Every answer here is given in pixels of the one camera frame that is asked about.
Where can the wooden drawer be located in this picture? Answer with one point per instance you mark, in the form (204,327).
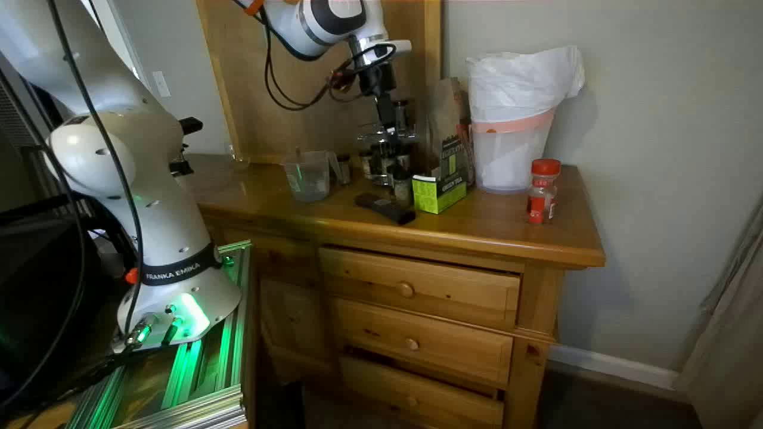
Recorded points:
(423,399)
(423,287)
(427,340)

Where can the top wooden drawer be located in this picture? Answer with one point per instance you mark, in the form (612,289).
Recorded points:
(423,287)

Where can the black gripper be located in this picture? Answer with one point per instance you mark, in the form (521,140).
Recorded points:
(378,83)

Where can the clear plastic measuring jug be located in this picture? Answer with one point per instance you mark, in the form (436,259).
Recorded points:
(309,175)

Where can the middle wooden drawer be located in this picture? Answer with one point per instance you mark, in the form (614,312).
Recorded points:
(427,340)

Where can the wooden dresser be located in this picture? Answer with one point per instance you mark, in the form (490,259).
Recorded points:
(444,320)

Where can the green and brown box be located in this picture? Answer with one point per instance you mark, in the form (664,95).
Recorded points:
(447,172)

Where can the bottom wooden drawer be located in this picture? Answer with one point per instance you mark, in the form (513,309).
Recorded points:
(423,399)

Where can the black remote control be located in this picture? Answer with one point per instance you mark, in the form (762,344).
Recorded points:
(386,207)

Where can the red capped spice jar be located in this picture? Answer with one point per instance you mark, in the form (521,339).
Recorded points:
(542,190)

